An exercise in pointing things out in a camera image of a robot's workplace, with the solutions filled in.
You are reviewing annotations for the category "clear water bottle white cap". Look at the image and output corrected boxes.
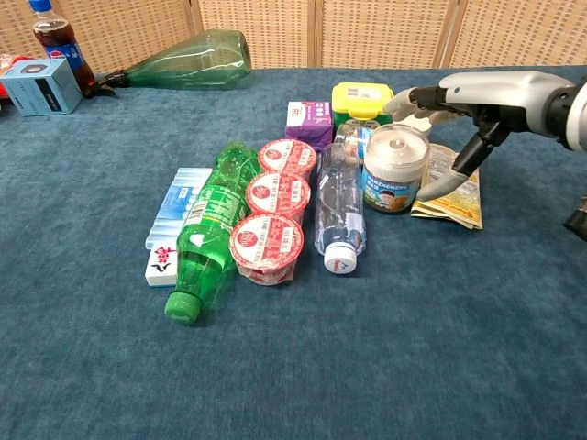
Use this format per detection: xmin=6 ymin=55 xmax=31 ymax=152
xmin=314 ymin=141 xmax=369 ymax=276

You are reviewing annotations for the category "black object at edge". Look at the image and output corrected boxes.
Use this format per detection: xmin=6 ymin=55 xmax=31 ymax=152
xmin=562 ymin=195 xmax=587 ymax=242

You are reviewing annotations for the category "white mahjong tile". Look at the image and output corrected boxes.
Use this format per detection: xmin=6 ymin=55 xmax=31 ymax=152
xmin=144 ymin=246 xmax=179 ymax=289

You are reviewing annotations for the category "blue table cloth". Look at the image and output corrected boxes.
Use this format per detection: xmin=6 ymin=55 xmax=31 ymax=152
xmin=0 ymin=64 xmax=587 ymax=440

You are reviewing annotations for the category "cola bottle blue label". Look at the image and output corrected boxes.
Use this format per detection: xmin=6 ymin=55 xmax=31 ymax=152
xmin=28 ymin=0 xmax=97 ymax=95

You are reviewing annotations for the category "woven folding screen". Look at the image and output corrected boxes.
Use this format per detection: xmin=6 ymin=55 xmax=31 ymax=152
xmin=0 ymin=0 xmax=587 ymax=74

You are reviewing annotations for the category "yellow printed snack packet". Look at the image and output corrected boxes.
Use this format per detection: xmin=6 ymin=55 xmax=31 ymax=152
xmin=410 ymin=142 xmax=484 ymax=231

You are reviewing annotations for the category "large green glass vase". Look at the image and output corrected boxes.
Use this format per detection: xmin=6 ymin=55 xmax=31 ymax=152
xmin=83 ymin=28 xmax=253 ymax=99

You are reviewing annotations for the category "small clear bottle blue label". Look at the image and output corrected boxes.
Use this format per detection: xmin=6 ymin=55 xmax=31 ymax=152
xmin=334 ymin=119 xmax=387 ymax=152

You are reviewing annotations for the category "light blue cardboard box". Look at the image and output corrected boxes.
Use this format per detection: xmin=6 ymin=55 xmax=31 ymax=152
xmin=0 ymin=57 xmax=84 ymax=117

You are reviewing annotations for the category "yellow lidded green container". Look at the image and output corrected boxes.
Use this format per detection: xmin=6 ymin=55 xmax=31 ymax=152
xmin=331 ymin=82 xmax=395 ymax=134

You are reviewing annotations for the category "purple box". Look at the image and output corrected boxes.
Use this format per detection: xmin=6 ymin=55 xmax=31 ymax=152
xmin=284 ymin=100 xmax=334 ymax=152

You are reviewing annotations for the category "red white sealed cup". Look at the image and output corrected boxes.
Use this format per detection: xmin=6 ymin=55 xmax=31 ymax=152
xmin=245 ymin=171 xmax=312 ymax=222
xmin=257 ymin=138 xmax=318 ymax=181
xmin=228 ymin=212 xmax=305 ymax=287

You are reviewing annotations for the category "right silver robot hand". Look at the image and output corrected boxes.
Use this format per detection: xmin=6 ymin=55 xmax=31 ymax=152
xmin=382 ymin=70 xmax=576 ymax=203

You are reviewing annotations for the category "blue white tissue pack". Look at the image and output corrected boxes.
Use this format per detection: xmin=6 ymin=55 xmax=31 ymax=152
xmin=144 ymin=167 xmax=214 ymax=251

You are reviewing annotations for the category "green soda bottle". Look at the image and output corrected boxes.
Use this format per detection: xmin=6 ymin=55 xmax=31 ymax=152
xmin=164 ymin=140 xmax=261 ymax=326

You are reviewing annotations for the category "clear lidded round jar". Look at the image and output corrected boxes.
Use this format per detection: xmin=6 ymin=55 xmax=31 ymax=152
xmin=362 ymin=123 xmax=431 ymax=215

